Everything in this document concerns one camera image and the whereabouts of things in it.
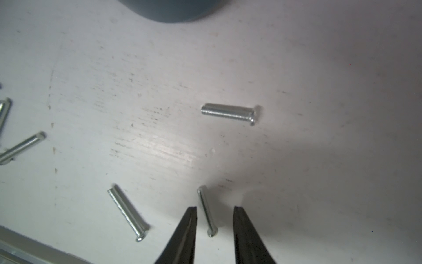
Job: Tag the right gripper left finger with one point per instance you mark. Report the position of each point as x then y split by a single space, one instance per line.
181 246

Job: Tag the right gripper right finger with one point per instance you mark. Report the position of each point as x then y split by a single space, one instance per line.
249 248

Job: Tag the silver screw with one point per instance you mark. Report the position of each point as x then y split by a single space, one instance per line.
16 150
129 212
230 112
5 107
212 228

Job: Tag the teal plastic storage box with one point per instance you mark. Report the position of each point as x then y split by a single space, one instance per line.
174 11

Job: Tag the aluminium front rail frame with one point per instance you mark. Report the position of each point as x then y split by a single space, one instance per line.
19 249

